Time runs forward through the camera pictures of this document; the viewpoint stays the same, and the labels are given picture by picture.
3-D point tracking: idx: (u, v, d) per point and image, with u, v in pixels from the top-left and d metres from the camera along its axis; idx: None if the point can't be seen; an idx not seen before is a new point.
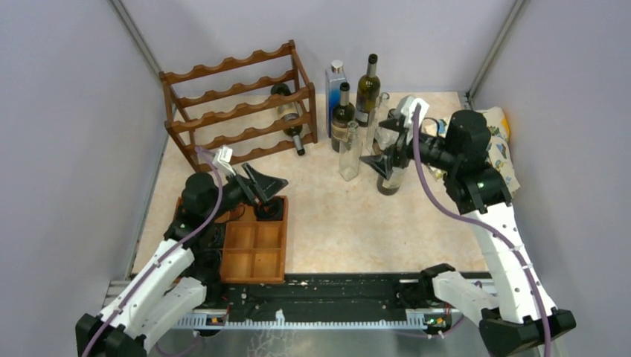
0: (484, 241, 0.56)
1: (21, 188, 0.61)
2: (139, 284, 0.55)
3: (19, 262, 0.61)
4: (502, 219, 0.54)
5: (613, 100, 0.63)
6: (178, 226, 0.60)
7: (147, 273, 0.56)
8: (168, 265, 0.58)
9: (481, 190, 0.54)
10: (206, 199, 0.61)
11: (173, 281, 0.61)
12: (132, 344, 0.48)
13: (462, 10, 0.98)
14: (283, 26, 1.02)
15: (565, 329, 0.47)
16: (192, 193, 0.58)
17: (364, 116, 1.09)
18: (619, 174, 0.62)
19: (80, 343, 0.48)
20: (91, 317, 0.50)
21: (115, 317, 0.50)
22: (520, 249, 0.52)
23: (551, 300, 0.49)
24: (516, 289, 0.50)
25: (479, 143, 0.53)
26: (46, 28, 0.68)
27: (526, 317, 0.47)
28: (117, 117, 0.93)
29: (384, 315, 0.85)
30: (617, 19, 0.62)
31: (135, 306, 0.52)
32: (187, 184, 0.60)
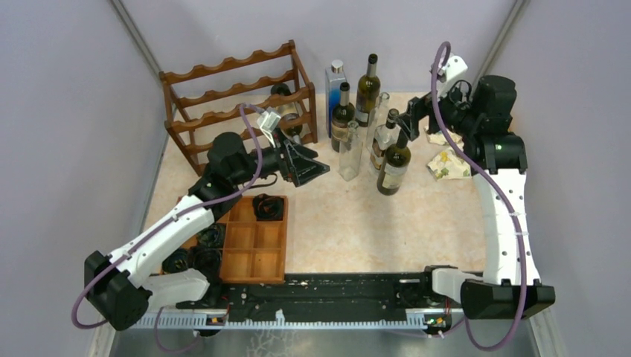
0: (486, 202, 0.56)
1: (21, 190, 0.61)
2: (153, 234, 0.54)
3: (19, 263, 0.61)
4: (508, 184, 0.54)
5: (613, 103, 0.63)
6: (203, 186, 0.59)
7: (164, 224, 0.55)
8: (186, 220, 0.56)
9: (496, 153, 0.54)
10: (232, 163, 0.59)
11: (189, 236, 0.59)
12: (133, 293, 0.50)
13: (462, 10, 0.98)
14: (283, 26, 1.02)
15: (542, 303, 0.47)
16: (219, 154, 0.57)
17: (364, 116, 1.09)
18: (619, 175, 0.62)
19: (86, 277, 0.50)
20: (100, 256, 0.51)
21: (123, 262, 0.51)
22: (519, 216, 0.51)
23: (536, 273, 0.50)
24: (503, 253, 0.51)
25: (504, 101, 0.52)
26: (46, 30, 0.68)
27: (504, 280, 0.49)
28: (117, 117, 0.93)
29: (384, 315, 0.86)
30: (617, 21, 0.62)
31: (143, 256, 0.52)
32: (216, 143, 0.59)
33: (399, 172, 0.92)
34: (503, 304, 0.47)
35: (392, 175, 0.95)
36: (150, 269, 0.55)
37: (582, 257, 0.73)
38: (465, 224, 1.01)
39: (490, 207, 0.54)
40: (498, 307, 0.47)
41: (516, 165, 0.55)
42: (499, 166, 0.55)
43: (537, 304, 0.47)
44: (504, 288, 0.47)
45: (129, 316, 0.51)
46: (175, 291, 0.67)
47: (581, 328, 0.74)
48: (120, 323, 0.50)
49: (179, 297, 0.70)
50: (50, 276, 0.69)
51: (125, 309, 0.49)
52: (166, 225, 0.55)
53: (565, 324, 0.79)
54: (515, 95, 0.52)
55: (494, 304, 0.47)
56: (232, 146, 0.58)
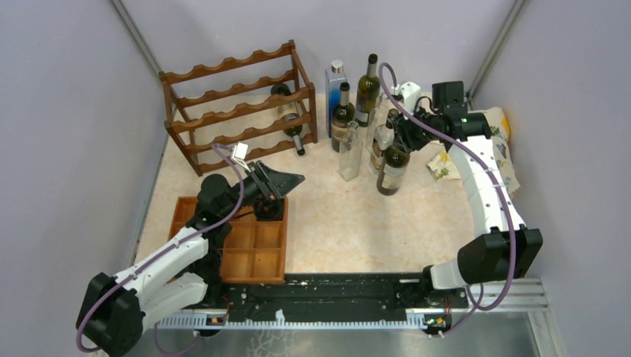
0: (461, 166, 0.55)
1: (21, 190, 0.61)
2: (157, 258, 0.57)
3: (20, 263, 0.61)
4: (480, 148, 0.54)
5: (613, 101, 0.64)
6: (199, 220, 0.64)
7: (166, 251, 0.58)
8: (186, 248, 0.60)
9: (463, 126, 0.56)
10: (221, 202, 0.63)
11: (184, 265, 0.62)
12: (136, 314, 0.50)
13: (462, 10, 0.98)
14: (283, 26, 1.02)
15: (531, 246, 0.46)
16: (207, 195, 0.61)
17: (364, 116, 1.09)
18: (619, 175, 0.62)
19: (88, 300, 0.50)
20: (106, 277, 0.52)
21: (129, 282, 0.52)
22: (493, 170, 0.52)
23: (520, 218, 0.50)
24: (487, 204, 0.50)
25: (450, 91, 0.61)
26: (46, 29, 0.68)
27: (493, 227, 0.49)
28: (117, 117, 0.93)
29: (384, 316, 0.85)
30: (617, 21, 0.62)
31: (148, 277, 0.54)
32: (204, 184, 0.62)
33: (398, 171, 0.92)
34: (496, 252, 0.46)
35: (394, 175, 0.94)
36: (151, 293, 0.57)
37: (581, 258, 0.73)
38: (465, 224, 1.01)
39: (467, 169, 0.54)
40: (492, 256, 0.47)
41: (482, 132, 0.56)
42: (469, 135, 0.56)
43: (528, 249, 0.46)
44: (494, 235, 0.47)
45: (125, 341, 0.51)
46: (172, 303, 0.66)
47: (580, 329, 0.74)
48: (116, 349, 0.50)
49: (176, 309, 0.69)
50: (50, 276, 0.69)
51: (125, 330, 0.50)
52: (168, 251, 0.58)
53: (565, 325, 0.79)
54: (461, 82, 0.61)
55: (488, 253, 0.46)
56: (219, 186, 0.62)
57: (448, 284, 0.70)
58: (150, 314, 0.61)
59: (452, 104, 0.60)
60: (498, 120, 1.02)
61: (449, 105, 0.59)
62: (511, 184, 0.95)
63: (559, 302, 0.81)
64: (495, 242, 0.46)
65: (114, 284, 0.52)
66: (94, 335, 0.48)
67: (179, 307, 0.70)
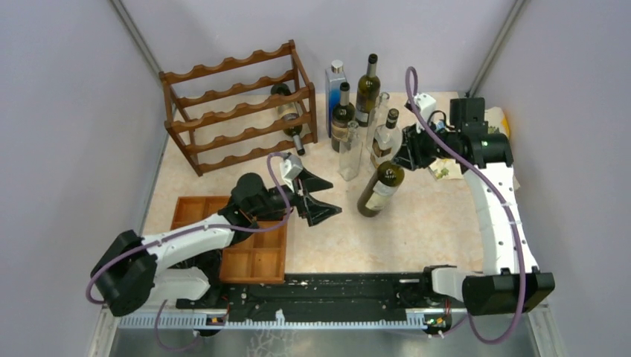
0: (478, 195, 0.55)
1: (20, 190, 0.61)
2: (184, 233, 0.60)
3: (19, 263, 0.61)
4: (499, 177, 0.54)
5: (613, 100, 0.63)
6: (231, 212, 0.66)
7: (193, 227, 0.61)
8: (213, 233, 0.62)
9: (483, 149, 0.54)
10: (252, 202, 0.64)
11: (205, 248, 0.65)
12: (148, 280, 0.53)
13: (462, 10, 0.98)
14: (283, 26, 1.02)
15: (542, 289, 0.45)
16: (240, 193, 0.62)
17: (364, 116, 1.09)
18: (619, 175, 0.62)
19: (111, 253, 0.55)
20: (134, 236, 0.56)
21: (153, 247, 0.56)
22: (511, 205, 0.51)
23: (533, 259, 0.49)
24: (500, 242, 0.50)
25: (469, 108, 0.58)
26: (46, 29, 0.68)
27: (504, 269, 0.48)
28: (117, 117, 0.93)
29: (384, 315, 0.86)
30: (617, 20, 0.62)
31: (171, 248, 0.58)
32: (241, 181, 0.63)
33: (388, 191, 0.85)
34: (504, 294, 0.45)
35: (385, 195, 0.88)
36: (169, 263, 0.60)
37: (580, 257, 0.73)
38: (465, 224, 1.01)
39: (483, 200, 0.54)
40: (500, 297, 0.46)
41: (501, 159, 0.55)
42: (488, 161, 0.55)
43: (538, 293, 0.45)
44: (504, 278, 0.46)
45: (129, 303, 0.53)
46: (178, 286, 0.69)
47: (581, 328, 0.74)
48: (119, 309, 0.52)
49: (181, 293, 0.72)
50: (50, 276, 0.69)
51: (132, 294, 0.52)
52: (196, 230, 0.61)
53: (566, 325, 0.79)
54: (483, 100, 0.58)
55: (496, 295, 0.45)
56: (253, 187, 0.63)
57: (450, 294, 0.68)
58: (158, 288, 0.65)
59: (470, 123, 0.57)
60: (498, 120, 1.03)
61: (468, 126, 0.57)
62: None
63: (559, 302, 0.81)
64: (504, 285, 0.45)
65: (138, 244, 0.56)
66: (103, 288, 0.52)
67: (178, 295, 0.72)
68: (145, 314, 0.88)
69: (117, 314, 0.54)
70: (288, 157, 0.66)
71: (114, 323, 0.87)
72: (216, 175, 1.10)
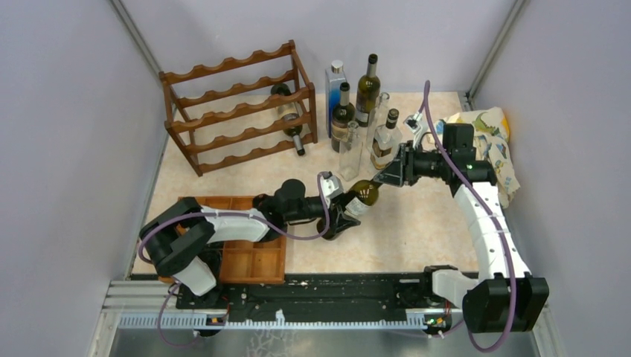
0: (466, 209, 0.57)
1: (20, 189, 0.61)
2: (232, 216, 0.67)
3: (20, 264, 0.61)
4: (485, 193, 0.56)
5: (613, 100, 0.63)
6: (266, 210, 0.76)
7: (242, 213, 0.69)
8: (253, 222, 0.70)
9: (469, 172, 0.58)
10: (291, 205, 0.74)
11: (242, 235, 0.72)
12: (197, 247, 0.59)
13: (462, 10, 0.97)
14: (283, 26, 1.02)
15: (536, 297, 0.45)
16: (283, 195, 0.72)
17: (364, 116, 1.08)
18: (619, 175, 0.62)
19: (170, 213, 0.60)
20: (193, 203, 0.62)
21: (210, 216, 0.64)
22: (498, 216, 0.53)
23: (525, 266, 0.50)
24: (491, 251, 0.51)
25: (460, 134, 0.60)
26: (45, 28, 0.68)
27: (497, 274, 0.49)
28: (117, 117, 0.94)
29: (384, 315, 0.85)
30: (617, 20, 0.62)
31: (222, 223, 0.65)
32: (286, 185, 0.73)
33: (360, 207, 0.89)
34: (500, 299, 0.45)
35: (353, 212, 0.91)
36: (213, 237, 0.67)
37: (580, 257, 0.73)
38: (465, 225, 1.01)
39: (472, 214, 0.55)
40: (495, 303, 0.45)
41: (487, 179, 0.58)
42: (474, 181, 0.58)
43: (533, 299, 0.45)
44: (498, 282, 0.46)
45: (173, 267, 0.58)
46: (194, 273, 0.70)
47: (580, 328, 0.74)
48: (164, 269, 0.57)
49: (193, 283, 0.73)
50: (49, 275, 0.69)
51: (178, 256, 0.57)
52: (243, 215, 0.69)
53: (566, 325, 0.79)
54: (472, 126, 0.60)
55: (491, 299, 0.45)
56: (296, 191, 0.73)
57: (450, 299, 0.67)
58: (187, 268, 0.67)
59: (459, 149, 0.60)
60: (498, 120, 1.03)
61: (457, 151, 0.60)
62: (511, 184, 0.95)
63: (560, 302, 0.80)
64: (499, 289, 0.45)
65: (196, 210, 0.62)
66: (157, 245, 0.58)
67: (186, 284, 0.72)
68: (144, 314, 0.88)
69: (161, 274, 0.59)
70: (331, 177, 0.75)
71: (114, 324, 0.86)
72: (216, 175, 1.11)
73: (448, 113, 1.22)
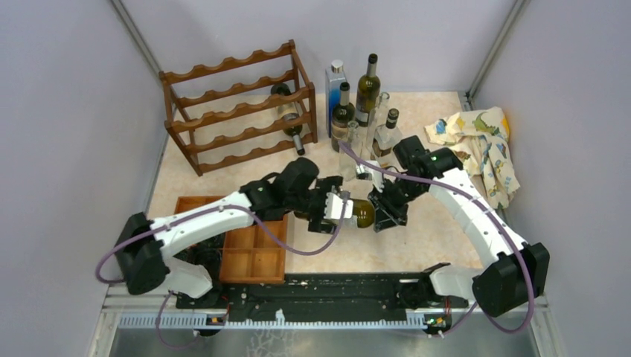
0: (446, 200, 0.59)
1: (20, 189, 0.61)
2: (193, 219, 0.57)
3: (20, 265, 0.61)
4: (459, 180, 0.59)
5: (613, 101, 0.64)
6: (254, 189, 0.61)
7: (209, 210, 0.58)
8: (229, 215, 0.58)
9: (434, 163, 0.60)
10: (300, 184, 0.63)
11: (226, 230, 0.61)
12: (159, 265, 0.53)
13: (462, 10, 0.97)
14: (283, 26, 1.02)
15: (540, 262, 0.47)
16: (298, 168, 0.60)
17: (364, 116, 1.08)
18: (619, 175, 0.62)
19: (126, 233, 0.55)
20: (145, 219, 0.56)
21: (161, 231, 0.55)
22: (478, 198, 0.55)
23: (520, 236, 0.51)
24: (484, 232, 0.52)
25: (408, 145, 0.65)
26: (46, 30, 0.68)
27: (500, 253, 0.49)
28: (117, 118, 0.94)
29: (384, 315, 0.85)
30: (617, 20, 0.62)
31: (181, 233, 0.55)
32: (303, 161, 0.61)
33: (353, 222, 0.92)
34: (511, 277, 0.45)
35: (349, 226, 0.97)
36: (186, 247, 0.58)
37: (579, 257, 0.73)
38: None
39: (454, 203, 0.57)
40: (509, 283, 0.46)
41: (454, 165, 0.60)
42: (443, 170, 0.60)
43: (539, 265, 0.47)
44: (504, 261, 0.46)
45: (146, 285, 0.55)
46: (184, 280, 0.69)
47: (580, 328, 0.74)
48: (137, 289, 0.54)
49: (187, 287, 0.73)
50: (50, 275, 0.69)
51: (148, 273, 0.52)
52: (210, 212, 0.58)
53: (565, 324, 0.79)
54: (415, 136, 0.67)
55: (505, 280, 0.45)
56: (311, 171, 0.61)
57: (456, 294, 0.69)
58: (173, 277, 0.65)
59: (414, 154, 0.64)
60: (498, 120, 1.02)
61: (413, 156, 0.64)
62: (510, 184, 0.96)
63: (561, 302, 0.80)
64: (507, 268, 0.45)
65: (148, 228, 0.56)
66: (126, 268, 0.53)
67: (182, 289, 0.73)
68: (144, 314, 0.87)
69: (133, 293, 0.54)
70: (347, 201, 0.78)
71: (114, 323, 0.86)
72: (216, 175, 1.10)
73: (448, 112, 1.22)
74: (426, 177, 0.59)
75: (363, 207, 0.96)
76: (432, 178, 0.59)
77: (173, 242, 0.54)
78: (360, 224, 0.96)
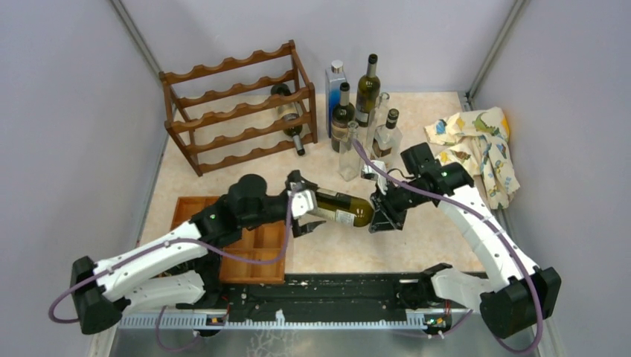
0: (457, 219, 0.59)
1: (20, 187, 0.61)
2: (138, 258, 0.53)
3: (19, 264, 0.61)
4: (469, 198, 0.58)
5: (612, 100, 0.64)
6: (206, 216, 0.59)
7: (154, 248, 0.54)
8: (177, 250, 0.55)
9: (445, 179, 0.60)
10: (249, 205, 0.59)
11: (180, 263, 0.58)
12: (108, 310, 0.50)
13: (462, 10, 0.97)
14: (283, 26, 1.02)
15: (551, 288, 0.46)
16: (239, 193, 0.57)
17: (364, 116, 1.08)
18: (619, 174, 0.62)
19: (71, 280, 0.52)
20: (89, 262, 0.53)
21: (104, 277, 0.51)
22: (489, 219, 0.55)
23: (532, 260, 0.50)
24: (495, 255, 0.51)
25: (417, 154, 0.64)
26: (46, 29, 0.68)
27: (510, 277, 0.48)
28: (117, 118, 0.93)
29: (384, 316, 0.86)
30: (616, 19, 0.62)
31: (124, 276, 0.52)
32: (245, 180, 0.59)
33: (350, 220, 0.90)
34: (521, 302, 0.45)
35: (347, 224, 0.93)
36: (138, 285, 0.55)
37: (579, 256, 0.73)
38: None
39: (464, 222, 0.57)
40: (519, 308, 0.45)
41: (465, 181, 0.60)
42: (455, 187, 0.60)
43: (551, 291, 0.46)
44: (515, 285, 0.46)
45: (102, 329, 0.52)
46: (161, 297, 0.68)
47: (580, 327, 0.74)
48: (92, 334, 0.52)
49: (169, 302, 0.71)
50: (50, 274, 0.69)
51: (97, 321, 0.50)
52: (156, 250, 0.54)
53: (565, 324, 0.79)
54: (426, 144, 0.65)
55: (515, 305, 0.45)
56: (256, 191, 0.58)
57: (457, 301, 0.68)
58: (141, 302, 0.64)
59: (424, 164, 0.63)
60: (498, 120, 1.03)
61: (423, 167, 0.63)
62: (510, 184, 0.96)
63: (561, 301, 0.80)
64: (519, 293, 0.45)
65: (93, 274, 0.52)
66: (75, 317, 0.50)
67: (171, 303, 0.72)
68: (143, 314, 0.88)
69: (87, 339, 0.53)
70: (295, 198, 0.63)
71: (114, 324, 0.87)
72: (216, 175, 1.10)
73: (448, 113, 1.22)
74: (437, 193, 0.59)
75: (360, 204, 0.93)
76: (443, 194, 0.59)
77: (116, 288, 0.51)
78: (356, 222, 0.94)
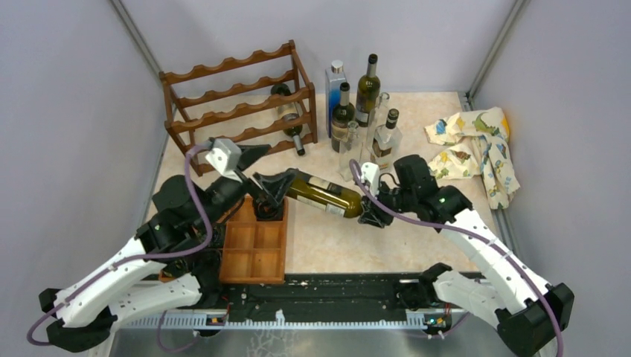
0: (462, 244, 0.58)
1: (21, 187, 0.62)
2: (88, 286, 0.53)
3: (19, 263, 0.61)
4: (472, 221, 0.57)
5: (612, 101, 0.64)
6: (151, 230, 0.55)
7: (100, 274, 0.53)
8: (123, 272, 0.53)
9: (443, 206, 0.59)
10: (181, 212, 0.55)
11: (143, 277, 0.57)
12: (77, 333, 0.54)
13: (462, 10, 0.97)
14: (283, 26, 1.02)
15: (565, 303, 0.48)
16: (161, 204, 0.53)
17: (364, 116, 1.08)
18: (619, 173, 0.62)
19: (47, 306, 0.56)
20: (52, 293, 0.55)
21: (62, 309, 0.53)
22: (495, 242, 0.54)
23: (542, 278, 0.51)
24: (507, 278, 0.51)
25: (417, 171, 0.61)
26: (47, 30, 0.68)
27: (527, 300, 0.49)
28: (117, 117, 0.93)
29: (384, 316, 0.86)
30: (616, 19, 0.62)
31: (79, 306, 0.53)
32: (164, 188, 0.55)
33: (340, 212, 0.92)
34: (542, 324, 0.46)
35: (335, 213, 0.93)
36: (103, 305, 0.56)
37: (579, 257, 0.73)
38: None
39: (471, 248, 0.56)
40: (539, 330, 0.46)
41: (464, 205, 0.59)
42: (455, 213, 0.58)
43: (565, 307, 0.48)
44: (532, 309, 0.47)
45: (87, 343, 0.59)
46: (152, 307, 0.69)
47: (580, 328, 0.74)
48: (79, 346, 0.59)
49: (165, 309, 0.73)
50: (50, 274, 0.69)
51: (74, 341, 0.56)
52: (102, 276, 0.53)
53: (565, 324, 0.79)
54: (423, 161, 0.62)
55: (536, 328, 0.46)
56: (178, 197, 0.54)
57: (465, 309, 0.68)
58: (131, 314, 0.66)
59: (422, 184, 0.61)
60: (498, 120, 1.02)
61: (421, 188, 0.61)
62: (511, 184, 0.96)
63: None
64: (538, 316, 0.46)
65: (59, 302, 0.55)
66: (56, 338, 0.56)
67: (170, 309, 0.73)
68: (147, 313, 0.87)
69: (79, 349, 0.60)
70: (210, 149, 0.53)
71: None
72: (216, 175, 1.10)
73: (448, 113, 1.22)
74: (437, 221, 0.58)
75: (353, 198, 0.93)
76: (444, 222, 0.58)
77: (74, 317, 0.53)
78: (347, 213, 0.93)
